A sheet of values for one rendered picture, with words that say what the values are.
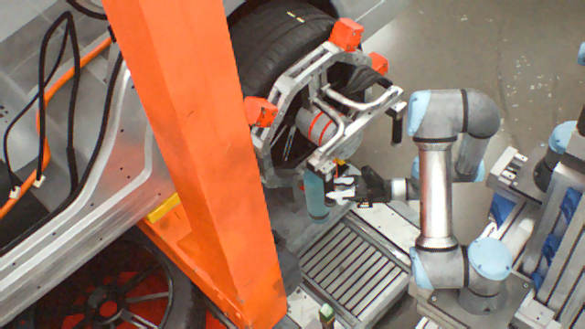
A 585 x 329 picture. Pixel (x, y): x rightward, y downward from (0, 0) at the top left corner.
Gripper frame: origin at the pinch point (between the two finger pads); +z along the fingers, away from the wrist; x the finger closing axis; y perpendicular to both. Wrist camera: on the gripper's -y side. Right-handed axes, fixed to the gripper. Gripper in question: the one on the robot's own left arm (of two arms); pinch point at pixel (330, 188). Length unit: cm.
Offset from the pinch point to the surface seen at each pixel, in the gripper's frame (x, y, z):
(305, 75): 23.6, -29.0, 5.9
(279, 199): 36, 60, 24
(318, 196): 7.6, 16.1, 4.6
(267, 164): 8.6, -2.8, 20.6
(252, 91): 19.0, -27.7, 22.7
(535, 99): 107, 83, -103
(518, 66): 130, 83, -99
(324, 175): -2.6, -11.3, 1.1
